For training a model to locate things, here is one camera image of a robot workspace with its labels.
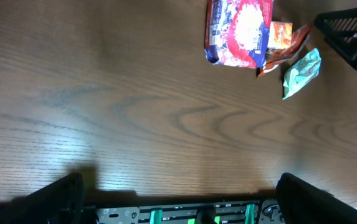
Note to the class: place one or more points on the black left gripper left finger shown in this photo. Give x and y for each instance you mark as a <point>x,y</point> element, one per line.
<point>59,202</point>

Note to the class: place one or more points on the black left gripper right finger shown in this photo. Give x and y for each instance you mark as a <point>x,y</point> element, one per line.
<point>302,203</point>

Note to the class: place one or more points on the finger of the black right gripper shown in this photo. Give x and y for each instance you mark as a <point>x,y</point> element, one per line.
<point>340,32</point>

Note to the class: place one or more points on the teal snack packet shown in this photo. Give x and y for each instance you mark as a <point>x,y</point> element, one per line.
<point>301,73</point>

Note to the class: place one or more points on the brown orange snack packet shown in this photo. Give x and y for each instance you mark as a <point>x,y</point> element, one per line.
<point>276,57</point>

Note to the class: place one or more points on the red purple snack bag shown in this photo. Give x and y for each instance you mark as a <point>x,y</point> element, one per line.
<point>237,32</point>

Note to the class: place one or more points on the orange white snack packet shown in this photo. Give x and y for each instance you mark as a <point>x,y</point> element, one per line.
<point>280,36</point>

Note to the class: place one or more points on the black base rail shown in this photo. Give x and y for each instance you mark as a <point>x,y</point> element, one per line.
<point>223,212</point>

